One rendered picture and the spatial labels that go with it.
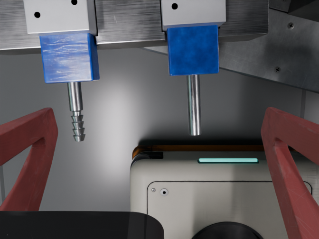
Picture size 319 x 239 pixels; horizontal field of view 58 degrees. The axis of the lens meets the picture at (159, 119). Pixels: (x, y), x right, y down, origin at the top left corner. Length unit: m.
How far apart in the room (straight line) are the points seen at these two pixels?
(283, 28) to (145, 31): 0.15
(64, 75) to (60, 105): 0.93
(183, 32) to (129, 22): 0.05
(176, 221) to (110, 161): 0.39
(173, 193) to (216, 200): 0.13
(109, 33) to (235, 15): 0.11
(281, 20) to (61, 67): 0.23
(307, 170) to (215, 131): 0.36
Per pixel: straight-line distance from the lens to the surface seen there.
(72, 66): 0.26
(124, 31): 0.27
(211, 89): 1.14
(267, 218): 1.00
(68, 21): 0.25
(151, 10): 0.27
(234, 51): 0.33
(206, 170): 0.90
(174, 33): 0.25
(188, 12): 0.24
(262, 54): 0.34
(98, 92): 1.14
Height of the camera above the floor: 1.12
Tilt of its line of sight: 81 degrees down
